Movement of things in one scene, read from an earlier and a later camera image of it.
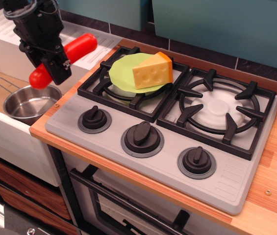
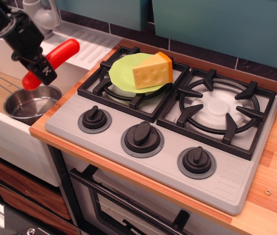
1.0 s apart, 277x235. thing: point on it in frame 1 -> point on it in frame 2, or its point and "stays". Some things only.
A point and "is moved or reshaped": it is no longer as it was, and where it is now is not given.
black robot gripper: (39, 26) -> (25, 39)
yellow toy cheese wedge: (157, 70) stays
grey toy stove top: (199, 132) stays
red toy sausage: (39, 77) is moved or reshaped
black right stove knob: (196, 163) stays
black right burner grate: (225, 111) stays
